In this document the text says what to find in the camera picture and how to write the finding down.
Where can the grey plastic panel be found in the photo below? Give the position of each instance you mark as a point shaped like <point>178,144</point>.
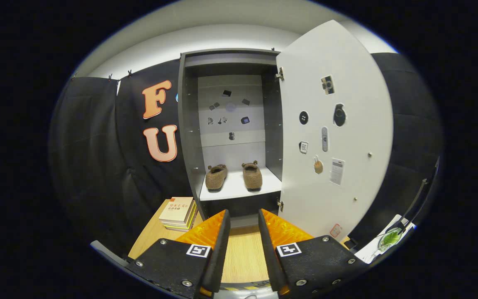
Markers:
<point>106,252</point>

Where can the white shoe cabinet door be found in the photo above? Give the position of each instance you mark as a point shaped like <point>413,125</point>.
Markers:
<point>359,124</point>

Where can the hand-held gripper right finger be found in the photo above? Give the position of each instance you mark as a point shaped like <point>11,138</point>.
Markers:
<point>270,257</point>

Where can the green round object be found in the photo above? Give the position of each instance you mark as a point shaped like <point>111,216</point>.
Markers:
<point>389,238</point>

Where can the white cabinet shelf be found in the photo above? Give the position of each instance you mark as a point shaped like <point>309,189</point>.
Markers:
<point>239,193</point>

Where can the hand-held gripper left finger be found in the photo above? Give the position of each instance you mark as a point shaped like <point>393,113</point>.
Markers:
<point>218,257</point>

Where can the grey book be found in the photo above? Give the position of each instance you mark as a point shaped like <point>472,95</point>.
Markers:
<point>181,229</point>

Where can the dark grey shoe cabinet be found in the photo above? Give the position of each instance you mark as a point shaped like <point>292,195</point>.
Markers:
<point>189,145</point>

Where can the white paper sheet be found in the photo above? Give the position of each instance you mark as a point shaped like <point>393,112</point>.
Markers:
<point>371,251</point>

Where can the black backdrop cloth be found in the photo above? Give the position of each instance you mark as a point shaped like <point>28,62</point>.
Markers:
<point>89,166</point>

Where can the book with yellow edge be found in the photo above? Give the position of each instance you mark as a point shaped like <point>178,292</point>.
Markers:
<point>190,218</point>

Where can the beige book with red corner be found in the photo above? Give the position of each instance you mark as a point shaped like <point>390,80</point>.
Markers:
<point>176,209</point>

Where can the brown fuzzy shoe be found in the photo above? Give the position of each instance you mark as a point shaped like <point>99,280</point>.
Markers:
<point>252,175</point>
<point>216,176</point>

